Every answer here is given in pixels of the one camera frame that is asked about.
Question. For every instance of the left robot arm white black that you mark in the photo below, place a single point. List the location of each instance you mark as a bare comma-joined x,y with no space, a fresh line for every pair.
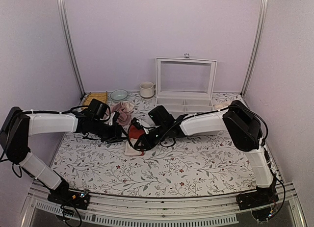
20,125

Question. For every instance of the right aluminium frame post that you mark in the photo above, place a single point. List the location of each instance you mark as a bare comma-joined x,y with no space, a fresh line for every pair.
256,44

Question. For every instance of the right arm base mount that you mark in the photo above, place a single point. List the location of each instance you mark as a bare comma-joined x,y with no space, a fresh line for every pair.
258,199

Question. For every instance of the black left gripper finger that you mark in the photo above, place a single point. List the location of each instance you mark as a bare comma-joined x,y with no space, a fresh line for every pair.
123,134
113,140

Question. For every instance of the white compartment storage box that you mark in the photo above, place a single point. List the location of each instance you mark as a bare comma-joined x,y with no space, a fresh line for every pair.
185,85

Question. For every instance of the floral patterned table mat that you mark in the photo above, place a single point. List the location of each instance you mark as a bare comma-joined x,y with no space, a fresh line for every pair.
198,165

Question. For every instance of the beige crumpled underwear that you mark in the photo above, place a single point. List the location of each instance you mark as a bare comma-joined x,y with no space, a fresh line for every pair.
221,105

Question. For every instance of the pink crumpled underwear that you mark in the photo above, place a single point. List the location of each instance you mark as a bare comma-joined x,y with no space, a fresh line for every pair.
124,108

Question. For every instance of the white ceramic mug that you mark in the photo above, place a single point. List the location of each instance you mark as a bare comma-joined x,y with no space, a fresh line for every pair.
147,89

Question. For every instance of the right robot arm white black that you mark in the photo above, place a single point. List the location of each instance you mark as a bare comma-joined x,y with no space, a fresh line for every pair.
242,125

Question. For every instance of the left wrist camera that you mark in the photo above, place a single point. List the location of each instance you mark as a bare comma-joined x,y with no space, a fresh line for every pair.
97,109

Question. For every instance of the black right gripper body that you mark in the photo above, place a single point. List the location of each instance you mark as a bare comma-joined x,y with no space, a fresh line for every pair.
162,135

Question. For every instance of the aluminium front rail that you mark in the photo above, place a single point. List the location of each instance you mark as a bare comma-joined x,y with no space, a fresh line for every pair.
119,211

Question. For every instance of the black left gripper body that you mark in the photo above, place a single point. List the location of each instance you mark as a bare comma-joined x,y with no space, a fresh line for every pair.
106,133

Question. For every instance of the left aluminium frame post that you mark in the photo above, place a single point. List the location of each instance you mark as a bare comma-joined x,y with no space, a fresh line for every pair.
69,45

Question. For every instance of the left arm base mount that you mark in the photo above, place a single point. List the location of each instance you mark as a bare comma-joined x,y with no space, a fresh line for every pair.
77,199

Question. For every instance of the red and white underwear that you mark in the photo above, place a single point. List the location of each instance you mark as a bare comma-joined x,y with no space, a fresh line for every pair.
134,135

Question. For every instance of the light green glass bowl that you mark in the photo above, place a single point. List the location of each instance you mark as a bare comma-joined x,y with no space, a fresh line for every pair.
119,95

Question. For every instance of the aluminium frame post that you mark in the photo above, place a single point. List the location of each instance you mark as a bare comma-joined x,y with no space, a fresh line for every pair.
69,45
256,44

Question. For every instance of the woven bamboo tray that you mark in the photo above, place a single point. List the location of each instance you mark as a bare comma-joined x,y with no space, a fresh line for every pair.
101,96

